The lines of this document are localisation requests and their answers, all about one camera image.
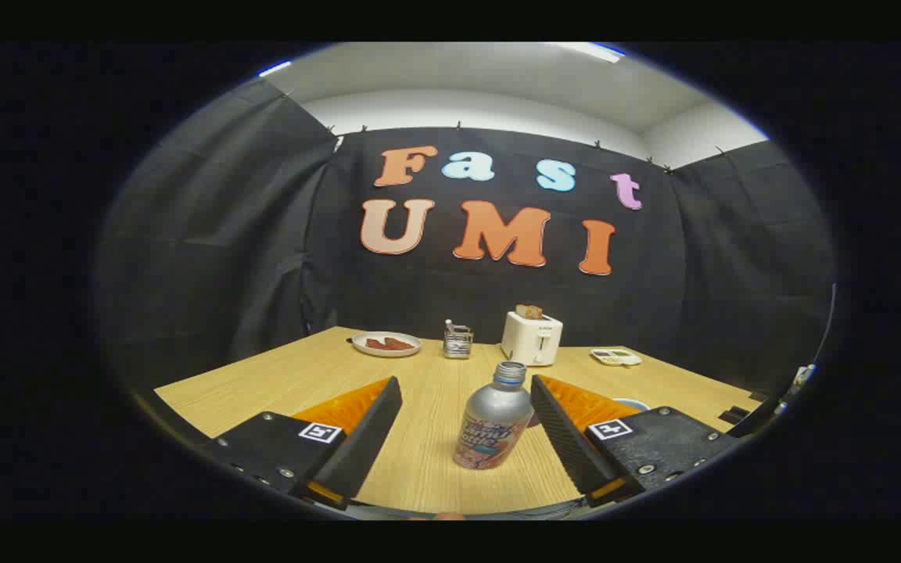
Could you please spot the small metal rack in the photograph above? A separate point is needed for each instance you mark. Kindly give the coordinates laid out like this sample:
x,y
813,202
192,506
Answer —
x,y
457,342

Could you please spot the silver juice bottle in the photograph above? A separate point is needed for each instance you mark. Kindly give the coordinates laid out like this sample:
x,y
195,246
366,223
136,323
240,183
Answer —
x,y
497,414

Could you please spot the white plate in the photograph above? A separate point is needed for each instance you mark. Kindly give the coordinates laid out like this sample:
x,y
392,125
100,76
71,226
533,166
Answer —
x,y
388,351

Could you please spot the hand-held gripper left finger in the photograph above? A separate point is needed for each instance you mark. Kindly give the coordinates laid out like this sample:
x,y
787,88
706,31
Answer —
x,y
368,438

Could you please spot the white cup with blue inside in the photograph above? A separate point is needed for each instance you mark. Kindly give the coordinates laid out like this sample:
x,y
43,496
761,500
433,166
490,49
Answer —
x,y
632,403

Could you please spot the toast slice in toaster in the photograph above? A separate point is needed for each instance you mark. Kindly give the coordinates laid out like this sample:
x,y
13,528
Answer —
x,y
529,312

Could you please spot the white toaster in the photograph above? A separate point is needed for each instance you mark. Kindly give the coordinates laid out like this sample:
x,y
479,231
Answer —
x,y
533,340

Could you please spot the brown food pieces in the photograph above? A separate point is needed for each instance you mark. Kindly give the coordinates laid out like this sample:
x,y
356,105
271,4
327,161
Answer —
x,y
389,343

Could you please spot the black backdrop cloth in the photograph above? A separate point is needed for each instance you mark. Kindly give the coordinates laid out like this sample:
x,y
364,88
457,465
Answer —
x,y
458,297

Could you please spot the ceiling light strip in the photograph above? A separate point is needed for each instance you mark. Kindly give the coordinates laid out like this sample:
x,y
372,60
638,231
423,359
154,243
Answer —
x,y
274,69

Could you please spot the wooden table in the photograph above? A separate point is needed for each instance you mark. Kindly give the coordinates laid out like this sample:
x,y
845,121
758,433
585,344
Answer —
x,y
435,407

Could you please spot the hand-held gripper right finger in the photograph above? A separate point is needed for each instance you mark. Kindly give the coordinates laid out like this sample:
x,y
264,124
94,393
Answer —
x,y
568,442

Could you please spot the black table clamp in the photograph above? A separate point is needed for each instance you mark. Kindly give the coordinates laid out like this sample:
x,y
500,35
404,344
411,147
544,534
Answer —
x,y
734,416

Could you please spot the white palette tray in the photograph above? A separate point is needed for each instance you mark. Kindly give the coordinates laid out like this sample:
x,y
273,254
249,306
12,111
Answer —
x,y
616,357

